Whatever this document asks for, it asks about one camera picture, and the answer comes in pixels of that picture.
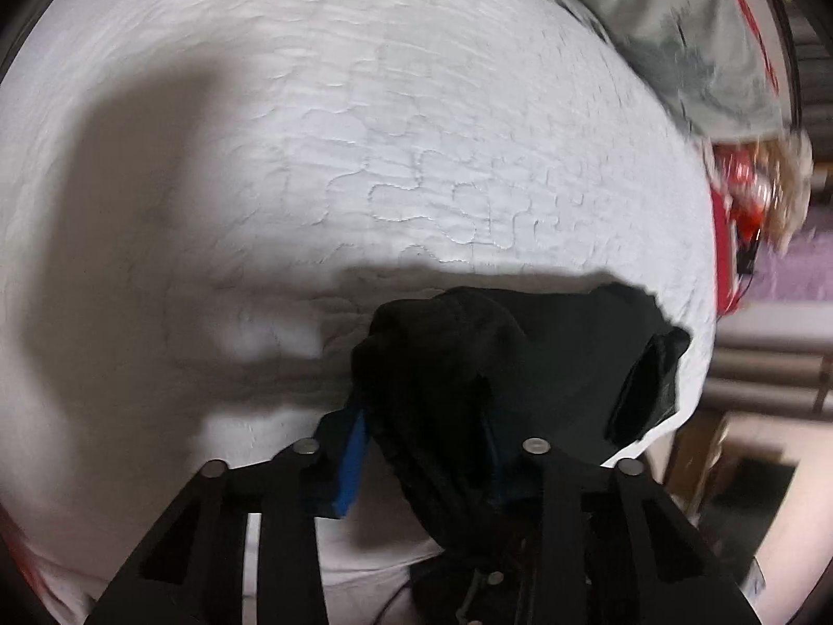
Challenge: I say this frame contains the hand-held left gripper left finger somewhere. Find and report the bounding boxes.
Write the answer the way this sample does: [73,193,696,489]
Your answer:
[84,407,372,625]

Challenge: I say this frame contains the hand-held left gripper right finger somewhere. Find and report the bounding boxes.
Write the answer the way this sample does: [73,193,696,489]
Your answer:
[485,437,762,625]

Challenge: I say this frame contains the black pants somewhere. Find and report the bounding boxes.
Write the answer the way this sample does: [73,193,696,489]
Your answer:
[351,283,692,625]

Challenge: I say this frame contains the red cloth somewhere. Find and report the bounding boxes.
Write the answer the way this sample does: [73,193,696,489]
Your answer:
[711,192,746,317]

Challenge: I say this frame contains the white quilted bed cover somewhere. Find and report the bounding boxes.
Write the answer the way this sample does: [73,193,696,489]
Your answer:
[0,0,720,625]

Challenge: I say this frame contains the bag of plush toys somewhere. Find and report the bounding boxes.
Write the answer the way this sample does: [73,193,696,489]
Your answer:
[712,133,816,258]

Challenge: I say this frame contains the grey floral pillow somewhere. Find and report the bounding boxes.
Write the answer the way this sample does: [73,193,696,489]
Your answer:
[478,0,785,141]

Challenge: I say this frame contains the red patterned bedding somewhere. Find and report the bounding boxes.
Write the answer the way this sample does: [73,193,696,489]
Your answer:
[709,0,782,95]

